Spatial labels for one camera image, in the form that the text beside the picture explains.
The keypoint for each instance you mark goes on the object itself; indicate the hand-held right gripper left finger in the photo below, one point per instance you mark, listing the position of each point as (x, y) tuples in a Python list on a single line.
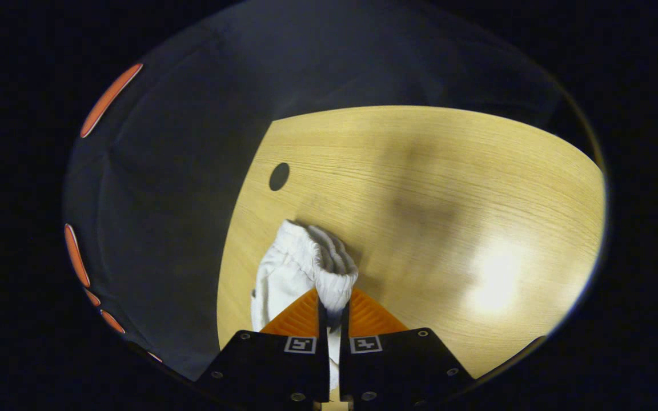
[(320, 371)]

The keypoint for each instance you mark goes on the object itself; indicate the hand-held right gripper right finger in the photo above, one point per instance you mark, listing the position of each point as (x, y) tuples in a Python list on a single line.
[(345, 371)]

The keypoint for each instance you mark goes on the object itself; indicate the white jeans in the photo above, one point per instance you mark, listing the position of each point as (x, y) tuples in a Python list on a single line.
[(295, 268)]

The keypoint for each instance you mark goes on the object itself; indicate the black backdrop cloth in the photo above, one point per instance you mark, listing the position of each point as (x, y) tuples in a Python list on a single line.
[(180, 171)]

